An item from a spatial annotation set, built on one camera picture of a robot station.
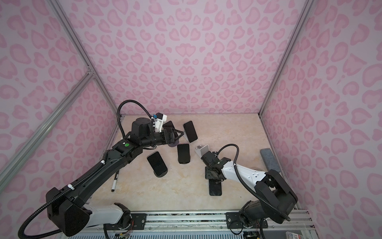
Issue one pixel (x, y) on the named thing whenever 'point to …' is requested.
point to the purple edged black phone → (215, 189)
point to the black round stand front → (161, 175)
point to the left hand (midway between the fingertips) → (180, 134)
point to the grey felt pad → (269, 160)
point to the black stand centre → (184, 162)
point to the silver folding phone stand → (201, 150)
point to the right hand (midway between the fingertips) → (212, 174)
